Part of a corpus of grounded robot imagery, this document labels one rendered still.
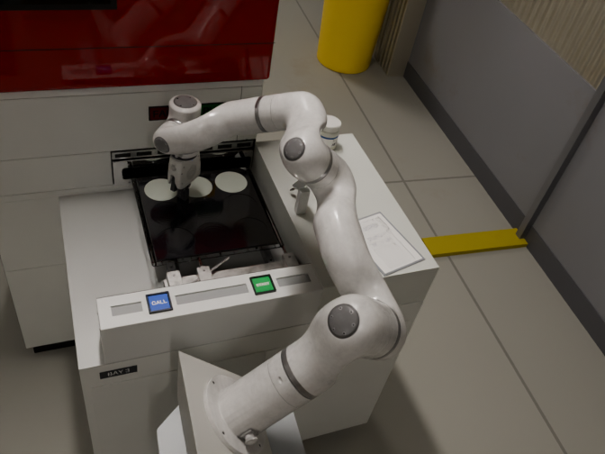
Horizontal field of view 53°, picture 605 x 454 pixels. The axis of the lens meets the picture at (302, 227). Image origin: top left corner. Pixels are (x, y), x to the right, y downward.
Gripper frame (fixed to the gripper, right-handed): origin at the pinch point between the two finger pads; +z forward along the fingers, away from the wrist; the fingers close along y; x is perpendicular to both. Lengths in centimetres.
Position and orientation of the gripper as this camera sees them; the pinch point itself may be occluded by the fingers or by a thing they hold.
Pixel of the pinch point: (183, 192)
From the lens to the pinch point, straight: 183.5
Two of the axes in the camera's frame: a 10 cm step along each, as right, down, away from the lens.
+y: 4.8, -5.5, 6.8
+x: -8.6, -4.4, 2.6
